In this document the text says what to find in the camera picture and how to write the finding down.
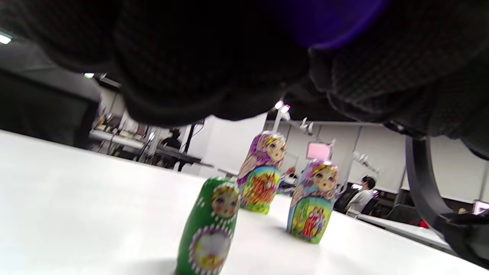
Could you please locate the person's right hand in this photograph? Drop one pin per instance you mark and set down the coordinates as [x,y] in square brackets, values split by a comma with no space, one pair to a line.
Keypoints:
[420,76]

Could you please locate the person's left hand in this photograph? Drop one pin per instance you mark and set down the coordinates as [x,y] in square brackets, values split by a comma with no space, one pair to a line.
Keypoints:
[172,57]

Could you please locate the purple Russian doll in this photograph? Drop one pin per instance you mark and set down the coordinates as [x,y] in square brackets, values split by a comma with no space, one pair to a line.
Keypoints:
[336,23]

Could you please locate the largest pink-purple Russian doll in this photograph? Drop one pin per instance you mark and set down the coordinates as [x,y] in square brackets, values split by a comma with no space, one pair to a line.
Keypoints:
[261,183]

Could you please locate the green Russian doll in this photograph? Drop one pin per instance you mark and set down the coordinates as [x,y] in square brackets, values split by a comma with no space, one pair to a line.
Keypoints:
[200,221]

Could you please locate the light blue Russian doll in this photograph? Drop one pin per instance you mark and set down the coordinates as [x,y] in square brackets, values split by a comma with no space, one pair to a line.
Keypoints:
[311,214]

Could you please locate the white background desk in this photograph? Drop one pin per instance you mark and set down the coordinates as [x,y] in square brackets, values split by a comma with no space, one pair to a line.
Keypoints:
[118,138]

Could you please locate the black right hand controller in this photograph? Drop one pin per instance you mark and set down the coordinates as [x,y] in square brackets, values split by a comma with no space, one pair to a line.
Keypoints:
[420,191]

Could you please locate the ceiling light strip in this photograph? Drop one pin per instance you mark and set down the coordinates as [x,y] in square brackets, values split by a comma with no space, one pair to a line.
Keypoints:
[282,105]
[4,39]

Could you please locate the pink-screen monitor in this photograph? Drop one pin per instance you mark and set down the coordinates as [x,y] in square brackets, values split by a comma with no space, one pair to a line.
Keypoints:
[318,151]

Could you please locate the black mesh office chair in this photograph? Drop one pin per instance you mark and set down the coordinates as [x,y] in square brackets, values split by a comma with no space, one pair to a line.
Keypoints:
[46,114]

